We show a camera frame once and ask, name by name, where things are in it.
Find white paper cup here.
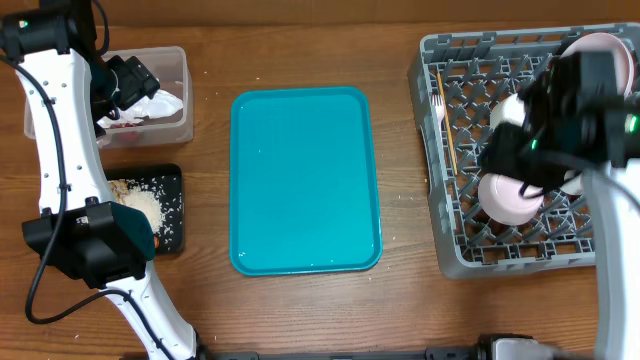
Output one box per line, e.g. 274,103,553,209
560,170,583,196

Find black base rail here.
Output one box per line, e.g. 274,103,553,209
197,334,581,360

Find white bowl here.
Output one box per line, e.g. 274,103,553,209
489,94,526,129

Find wooden chopstick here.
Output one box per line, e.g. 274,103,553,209
436,72,458,176

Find white round plate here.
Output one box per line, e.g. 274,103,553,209
560,33,635,97

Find white napkin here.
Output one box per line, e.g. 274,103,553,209
98,90,184,129

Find peanuts in pink bowl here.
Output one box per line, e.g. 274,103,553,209
108,179,130,205

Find teal plastic serving tray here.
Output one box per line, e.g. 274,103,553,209
229,86,383,276

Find spilled rice pile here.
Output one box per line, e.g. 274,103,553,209
116,187,174,235

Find red snack wrapper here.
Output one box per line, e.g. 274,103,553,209
107,119,142,129

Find white plastic fork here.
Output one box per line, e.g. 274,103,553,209
431,94,445,124

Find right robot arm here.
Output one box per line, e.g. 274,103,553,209
479,51,639,359

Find clear plastic bin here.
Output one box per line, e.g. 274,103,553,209
22,46,194,155

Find grey dishwasher rack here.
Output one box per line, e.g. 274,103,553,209
408,23,639,279

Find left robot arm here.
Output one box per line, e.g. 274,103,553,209
1,0,209,359

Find pink bowl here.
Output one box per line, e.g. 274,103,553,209
478,173,543,226

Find black plastic tray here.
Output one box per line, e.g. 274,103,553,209
105,164,185,256

